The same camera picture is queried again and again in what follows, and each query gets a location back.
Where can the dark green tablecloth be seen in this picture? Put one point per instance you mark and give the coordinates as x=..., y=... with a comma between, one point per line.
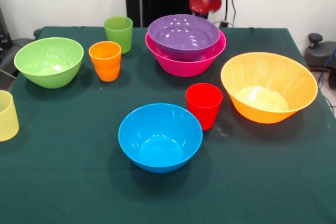
x=236, y=169

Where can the green plastic cup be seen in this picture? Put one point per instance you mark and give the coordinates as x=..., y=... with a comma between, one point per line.
x=119, y=35

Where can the black wheeled base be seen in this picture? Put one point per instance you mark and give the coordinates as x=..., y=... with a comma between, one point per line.
x=319, y=53

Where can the yellow plastic cup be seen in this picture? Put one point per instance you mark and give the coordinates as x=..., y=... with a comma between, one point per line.
x=8, y=119

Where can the black equipment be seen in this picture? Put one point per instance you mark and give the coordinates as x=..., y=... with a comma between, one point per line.
x=4, y=37

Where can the orange plastic cup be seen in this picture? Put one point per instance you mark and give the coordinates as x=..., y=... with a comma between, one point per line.
x=105, y=61

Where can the green plastic bowl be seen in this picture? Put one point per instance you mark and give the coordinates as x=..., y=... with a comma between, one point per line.
x=47, y=61

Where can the large orange plastic bowl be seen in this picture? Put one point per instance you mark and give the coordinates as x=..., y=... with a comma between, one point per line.
x=262, y=77

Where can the red plastic cup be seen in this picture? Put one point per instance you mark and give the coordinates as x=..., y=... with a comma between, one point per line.
x=203, y=108

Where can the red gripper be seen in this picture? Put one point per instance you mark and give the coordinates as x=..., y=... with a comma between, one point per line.
x=204, y=3

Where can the purple plastic bowl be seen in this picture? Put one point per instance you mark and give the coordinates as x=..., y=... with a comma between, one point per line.
x=183, y=35

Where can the large blue plastic bowl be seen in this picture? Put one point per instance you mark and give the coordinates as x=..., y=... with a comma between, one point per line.
x=160, y=150

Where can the pink plastic bowl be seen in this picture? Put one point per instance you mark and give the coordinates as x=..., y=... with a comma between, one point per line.
x=183, y=68

